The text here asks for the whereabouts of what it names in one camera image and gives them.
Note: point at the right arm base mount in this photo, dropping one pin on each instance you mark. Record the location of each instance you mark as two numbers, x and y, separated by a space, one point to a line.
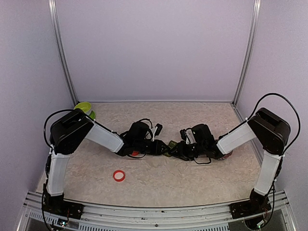
248 208

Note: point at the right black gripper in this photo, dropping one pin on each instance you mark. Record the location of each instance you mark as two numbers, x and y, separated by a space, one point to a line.
180 152

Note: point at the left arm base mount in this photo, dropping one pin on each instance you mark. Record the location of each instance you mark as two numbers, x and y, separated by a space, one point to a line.
64 208

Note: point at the green weekly pill organizer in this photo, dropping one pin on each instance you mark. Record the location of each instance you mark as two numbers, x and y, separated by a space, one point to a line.
171 145

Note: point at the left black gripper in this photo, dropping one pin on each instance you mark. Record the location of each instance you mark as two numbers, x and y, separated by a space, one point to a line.
158 150

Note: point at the aluminium frame post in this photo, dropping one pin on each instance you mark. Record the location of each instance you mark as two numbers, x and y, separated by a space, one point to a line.
60 48
248 52

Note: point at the orange bottle cap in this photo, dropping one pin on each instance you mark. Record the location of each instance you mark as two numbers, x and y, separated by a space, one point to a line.
119 175

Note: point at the right aluminium frame post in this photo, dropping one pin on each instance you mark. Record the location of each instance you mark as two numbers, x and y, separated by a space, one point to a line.
248 52

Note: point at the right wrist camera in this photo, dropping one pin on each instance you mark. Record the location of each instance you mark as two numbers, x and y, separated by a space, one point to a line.
187 135

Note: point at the left aluminium frame post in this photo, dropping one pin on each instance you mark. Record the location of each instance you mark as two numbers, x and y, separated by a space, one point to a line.
60 48

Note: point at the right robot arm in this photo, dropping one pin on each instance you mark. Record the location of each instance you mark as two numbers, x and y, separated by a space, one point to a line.
263 125

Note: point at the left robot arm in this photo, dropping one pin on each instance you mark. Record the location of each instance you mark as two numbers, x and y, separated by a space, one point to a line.
69 131

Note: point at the red patterned bowl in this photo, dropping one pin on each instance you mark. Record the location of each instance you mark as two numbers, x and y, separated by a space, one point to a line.
224 157

